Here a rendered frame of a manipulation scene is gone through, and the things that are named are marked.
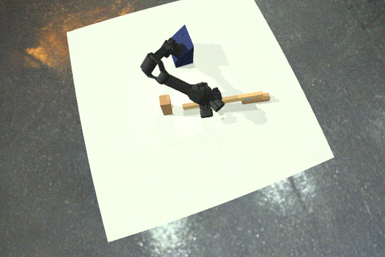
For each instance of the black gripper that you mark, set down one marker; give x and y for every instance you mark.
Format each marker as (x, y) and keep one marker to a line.
(205, 111)

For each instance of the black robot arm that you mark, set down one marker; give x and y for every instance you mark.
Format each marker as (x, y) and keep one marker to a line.
(201, 93)

